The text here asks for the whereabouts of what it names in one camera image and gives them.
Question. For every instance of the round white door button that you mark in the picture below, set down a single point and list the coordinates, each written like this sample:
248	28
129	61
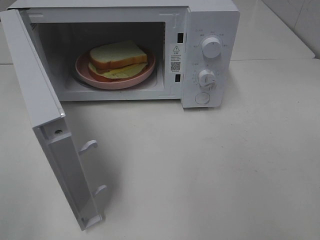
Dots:
202	98

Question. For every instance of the white lower timer knob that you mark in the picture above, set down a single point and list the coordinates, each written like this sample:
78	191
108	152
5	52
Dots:
206	78

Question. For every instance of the white upper power knob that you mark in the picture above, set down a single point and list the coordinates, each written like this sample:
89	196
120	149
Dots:
211	47

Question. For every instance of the toy bread sandwich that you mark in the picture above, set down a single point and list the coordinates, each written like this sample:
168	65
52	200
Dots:
116	61

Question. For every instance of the white microwave oven body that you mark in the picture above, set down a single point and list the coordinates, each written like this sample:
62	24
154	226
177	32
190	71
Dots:
172	29

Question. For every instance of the white microwave door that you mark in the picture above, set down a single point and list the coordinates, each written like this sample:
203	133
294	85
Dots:
48	118

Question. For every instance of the pink round plate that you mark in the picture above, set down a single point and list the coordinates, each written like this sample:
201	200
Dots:
89	77

